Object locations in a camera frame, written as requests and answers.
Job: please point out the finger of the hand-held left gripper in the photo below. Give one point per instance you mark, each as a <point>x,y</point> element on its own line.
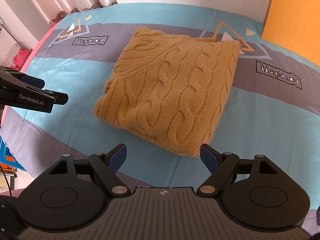
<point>60,98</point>
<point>35,82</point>

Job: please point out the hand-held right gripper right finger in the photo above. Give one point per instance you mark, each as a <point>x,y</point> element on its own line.
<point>209,158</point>

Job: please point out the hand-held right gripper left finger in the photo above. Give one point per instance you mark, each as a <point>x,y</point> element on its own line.
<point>117,158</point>

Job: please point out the red cloth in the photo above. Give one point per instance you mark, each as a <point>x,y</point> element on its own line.
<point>22,57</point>

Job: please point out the blue and grey printed bedsheet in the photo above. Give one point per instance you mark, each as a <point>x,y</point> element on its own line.
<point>75,67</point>

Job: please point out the blue plastic crate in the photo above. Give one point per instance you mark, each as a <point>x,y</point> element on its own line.
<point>8,150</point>

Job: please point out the orange headboard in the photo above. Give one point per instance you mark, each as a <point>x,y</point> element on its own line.
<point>295,17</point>

